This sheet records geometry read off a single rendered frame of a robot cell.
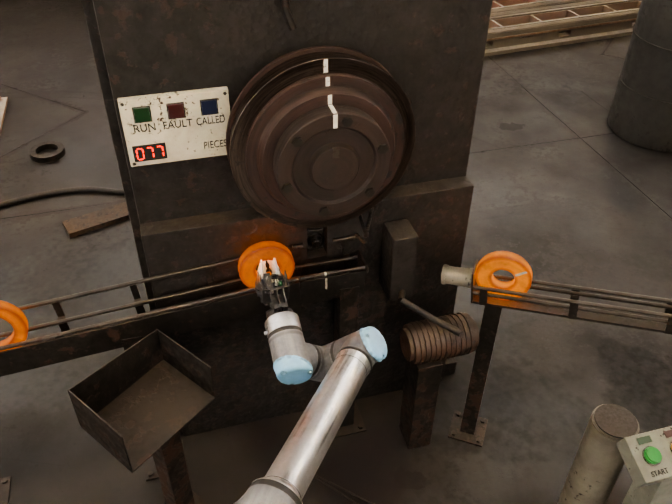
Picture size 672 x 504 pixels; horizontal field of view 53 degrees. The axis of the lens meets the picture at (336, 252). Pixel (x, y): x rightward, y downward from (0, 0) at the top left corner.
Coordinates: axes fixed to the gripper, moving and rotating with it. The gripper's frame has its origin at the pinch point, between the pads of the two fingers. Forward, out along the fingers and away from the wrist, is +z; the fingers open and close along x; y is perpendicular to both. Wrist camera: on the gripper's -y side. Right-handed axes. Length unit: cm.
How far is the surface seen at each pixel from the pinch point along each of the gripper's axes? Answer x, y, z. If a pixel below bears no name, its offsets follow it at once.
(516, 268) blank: -67, 5, -19
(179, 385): 27.9, -8.3, -28.1
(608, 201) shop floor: -193, -99, 71
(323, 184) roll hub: -12.9, 33.9, -3.8
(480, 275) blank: -59, -1, -16
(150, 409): 35.6, -7.7, -33.4
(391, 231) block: -36.5, 3.7, 0.9
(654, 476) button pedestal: -75, 5, -80
